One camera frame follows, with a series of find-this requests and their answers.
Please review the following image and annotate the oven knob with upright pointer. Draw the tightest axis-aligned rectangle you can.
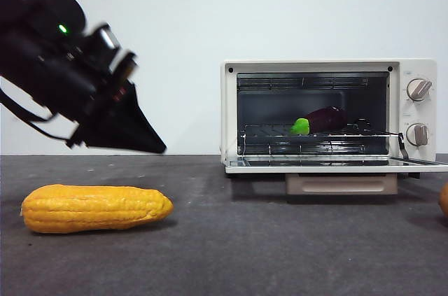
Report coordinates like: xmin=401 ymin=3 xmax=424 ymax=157
xmin=405 ymin=122 xmax=431 ymax=146

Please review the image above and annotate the purple eggplant with green stem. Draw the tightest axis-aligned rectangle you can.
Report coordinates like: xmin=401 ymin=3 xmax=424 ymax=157
xmin=289 ymin=106 xmax=349 ymax=136

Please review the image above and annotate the cream toaster oven housing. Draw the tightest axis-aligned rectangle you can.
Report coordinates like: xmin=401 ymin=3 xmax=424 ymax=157
xmin=220 ymin=59 xmax=438 ymax=180

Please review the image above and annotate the oven knob with slanted pointer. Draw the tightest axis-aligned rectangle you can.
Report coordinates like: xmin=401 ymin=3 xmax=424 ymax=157
xmin=407 ymin=78 xmax=433 ymax=102

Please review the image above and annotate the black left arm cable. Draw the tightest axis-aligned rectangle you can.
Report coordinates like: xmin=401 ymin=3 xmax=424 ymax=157
xmin=0 ymin=88 xmax=80 ymax=143

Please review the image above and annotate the yellow corn cob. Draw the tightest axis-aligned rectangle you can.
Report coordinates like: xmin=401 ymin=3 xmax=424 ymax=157
xmin=21 ymin=184 xmax=174 ymax=234

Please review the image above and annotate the orange round fruit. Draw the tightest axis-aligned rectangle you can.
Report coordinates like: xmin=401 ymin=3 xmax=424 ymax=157
xmin=439 ymin=183 xmax=448 ymax=218

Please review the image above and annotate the metal wire oven rack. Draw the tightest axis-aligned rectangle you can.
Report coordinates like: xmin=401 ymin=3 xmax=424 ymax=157
xmin=240 ymin=121 xmax=403 ymax=139

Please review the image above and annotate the glass oven door with handle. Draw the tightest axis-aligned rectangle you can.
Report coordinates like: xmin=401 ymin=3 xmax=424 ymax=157
xmin=224 ymin=154 xmax=448 ymax=196

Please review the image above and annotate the pale grey left wrist camera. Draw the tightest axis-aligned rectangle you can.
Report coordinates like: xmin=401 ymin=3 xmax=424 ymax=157
xmin=91 ymin=24 xmax=122 ymax=66

